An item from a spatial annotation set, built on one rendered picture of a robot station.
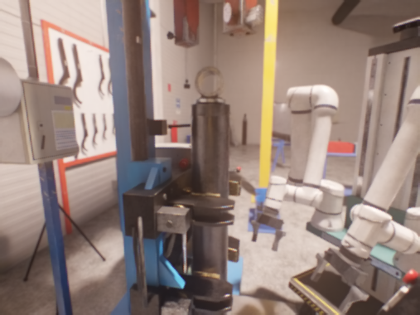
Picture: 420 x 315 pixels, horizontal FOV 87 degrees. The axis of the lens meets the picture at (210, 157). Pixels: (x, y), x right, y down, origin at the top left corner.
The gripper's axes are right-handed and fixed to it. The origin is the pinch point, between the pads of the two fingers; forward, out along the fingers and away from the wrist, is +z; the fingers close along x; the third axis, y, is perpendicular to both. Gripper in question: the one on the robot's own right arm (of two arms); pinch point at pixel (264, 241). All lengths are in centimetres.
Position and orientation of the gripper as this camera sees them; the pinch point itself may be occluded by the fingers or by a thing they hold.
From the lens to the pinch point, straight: 123.0
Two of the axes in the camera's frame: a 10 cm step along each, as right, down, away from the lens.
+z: -2.6, 9.5, -1.6
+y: 7.7, 3.1, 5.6
